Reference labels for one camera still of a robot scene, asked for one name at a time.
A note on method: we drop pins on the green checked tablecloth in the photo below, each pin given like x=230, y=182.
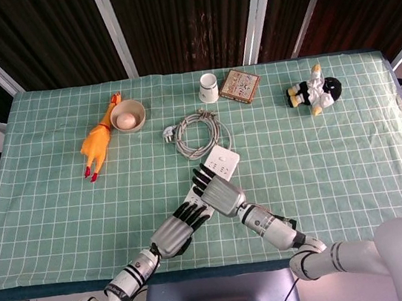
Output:
x=45, y=217

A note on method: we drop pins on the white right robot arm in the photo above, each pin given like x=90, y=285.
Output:
x=271, y=226

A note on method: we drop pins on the pale egg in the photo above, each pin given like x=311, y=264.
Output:
x=125, y=121

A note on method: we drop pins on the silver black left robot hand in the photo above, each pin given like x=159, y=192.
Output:
x=172, y=237

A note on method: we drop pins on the white paper cup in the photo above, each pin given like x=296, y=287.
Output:
x=209, y=93

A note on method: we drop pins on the beige bowl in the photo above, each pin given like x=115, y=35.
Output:
x=132, y=106

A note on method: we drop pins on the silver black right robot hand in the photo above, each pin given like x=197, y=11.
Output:
x=224, y=197

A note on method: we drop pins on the blue grey robot chest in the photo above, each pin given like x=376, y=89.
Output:
x=221, y=297

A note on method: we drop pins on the black white penguin plush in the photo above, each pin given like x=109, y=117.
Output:
x=312, y=91

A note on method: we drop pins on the brown patterned card box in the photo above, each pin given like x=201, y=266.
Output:
x=240, y=85

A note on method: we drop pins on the yellow rubber chicken toy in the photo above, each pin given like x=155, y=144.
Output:
x=97, y=142

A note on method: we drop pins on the white power strip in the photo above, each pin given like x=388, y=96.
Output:
x=221, y=162

